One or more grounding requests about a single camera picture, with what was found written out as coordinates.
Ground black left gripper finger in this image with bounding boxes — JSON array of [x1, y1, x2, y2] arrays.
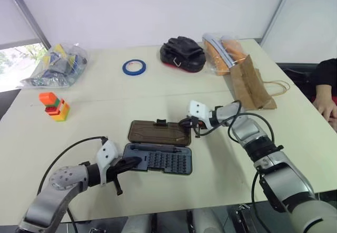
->
[[112, 175, 124, 196], [120, 156, 142, 171]]

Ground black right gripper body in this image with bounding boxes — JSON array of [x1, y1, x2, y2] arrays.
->
[[187, 115, 204, 131]]

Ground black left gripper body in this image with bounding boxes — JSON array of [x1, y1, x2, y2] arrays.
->
[[105, 158, 125, 189]]

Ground grey screwdriver bit case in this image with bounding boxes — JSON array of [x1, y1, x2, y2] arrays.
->
[[122, 119, 193, 176]]

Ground person's bare hand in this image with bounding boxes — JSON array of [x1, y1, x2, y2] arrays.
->
[[313, 84, 337, 132]]

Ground grey rounded robot body shape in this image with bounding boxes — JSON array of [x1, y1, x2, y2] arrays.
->
[[191, 207, 225, 233], [123, 213, 156, 233]]

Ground brown paper bag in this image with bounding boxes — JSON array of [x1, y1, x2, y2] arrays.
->
[[230, 54, 291, 110]]

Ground black gloves on pad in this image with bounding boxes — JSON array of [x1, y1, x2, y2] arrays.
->
[[159, 35, 207, 74]]

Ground clear bag with orange items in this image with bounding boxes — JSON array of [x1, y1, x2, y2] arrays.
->
[[202, 32, 248, 76]]

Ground blue tape roll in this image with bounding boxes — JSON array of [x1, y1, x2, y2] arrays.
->
[[122, 60, 147, 76]]

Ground colourful toy brick stack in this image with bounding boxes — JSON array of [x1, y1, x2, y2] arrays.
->
[[38, 92, 71, 123]]

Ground dark seat beside table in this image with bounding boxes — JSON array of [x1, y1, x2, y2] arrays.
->
[[275, 62, 316, 98]]

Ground clear bag of mixed items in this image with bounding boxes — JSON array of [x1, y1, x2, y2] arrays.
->
[[20, 42, 90, 89]]

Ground person's black sleeve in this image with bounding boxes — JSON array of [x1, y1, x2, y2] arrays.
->
[[309, 57, 337, 98]]

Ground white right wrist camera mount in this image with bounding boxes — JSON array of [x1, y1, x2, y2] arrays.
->
[[186, 100, 212, 131]]

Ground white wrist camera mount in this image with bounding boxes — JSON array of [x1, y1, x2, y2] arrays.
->
[[95, 139, 120, 186], [186, 100, 212, 131]]

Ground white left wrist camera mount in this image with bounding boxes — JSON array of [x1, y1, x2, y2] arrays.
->
[[95, 139, 120, 186]]

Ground dark screwdriver handle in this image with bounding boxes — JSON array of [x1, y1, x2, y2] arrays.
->
[[133, 144, 185, 153]]

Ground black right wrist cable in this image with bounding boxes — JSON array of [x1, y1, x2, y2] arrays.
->
[[200, 100, 276, 149]]

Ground black right elbow cable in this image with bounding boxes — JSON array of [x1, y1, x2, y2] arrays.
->
[[251, 170, 266, 233]]

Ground black metal bracket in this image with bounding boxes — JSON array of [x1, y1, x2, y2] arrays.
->
[[233, 203, 255, 233]]

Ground grey window frame post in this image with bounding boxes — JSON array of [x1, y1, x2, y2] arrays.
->
[[0, 0, 52, 50]]

